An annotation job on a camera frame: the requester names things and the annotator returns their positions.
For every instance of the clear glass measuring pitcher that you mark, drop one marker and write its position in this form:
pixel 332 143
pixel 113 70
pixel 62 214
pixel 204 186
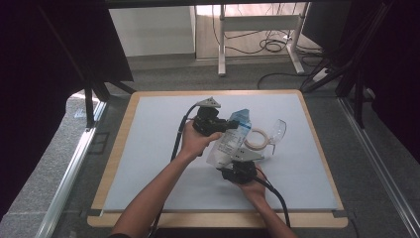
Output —
pixel 261 139

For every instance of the person's right hand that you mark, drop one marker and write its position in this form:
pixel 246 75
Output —
pixel 254 191

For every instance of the black tape strip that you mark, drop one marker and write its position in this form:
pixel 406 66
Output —
pixel 339 213

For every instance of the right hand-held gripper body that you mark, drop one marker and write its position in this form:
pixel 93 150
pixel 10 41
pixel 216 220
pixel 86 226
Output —
pixel 242 170

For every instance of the person's black sleeve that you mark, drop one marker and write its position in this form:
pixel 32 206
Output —
pixel 119 236

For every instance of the aluminium floor rail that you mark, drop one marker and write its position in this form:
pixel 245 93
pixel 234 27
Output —
pixel 379 165
pixel 69 178

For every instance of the light grey table mat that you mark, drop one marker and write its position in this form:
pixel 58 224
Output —
pixel 138 155

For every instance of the white and blue pouch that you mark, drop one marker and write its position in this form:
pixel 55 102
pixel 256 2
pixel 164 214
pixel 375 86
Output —
pixel 229 142

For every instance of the black metal stand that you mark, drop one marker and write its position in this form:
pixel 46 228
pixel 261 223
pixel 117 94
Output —
pixel 89 105
pixel 358 86

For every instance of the dark curtain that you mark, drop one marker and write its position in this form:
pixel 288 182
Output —
pixel 399 66
pixel 33 82

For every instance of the white metal desk frame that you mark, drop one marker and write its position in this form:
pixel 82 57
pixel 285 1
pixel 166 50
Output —
pixel 257 23

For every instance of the person's left hand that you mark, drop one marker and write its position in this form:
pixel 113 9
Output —
pixel 194 142

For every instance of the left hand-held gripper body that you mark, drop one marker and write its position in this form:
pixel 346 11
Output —
pixel 208 120

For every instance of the white power strip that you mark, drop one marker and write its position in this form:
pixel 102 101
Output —
pixel 319 75

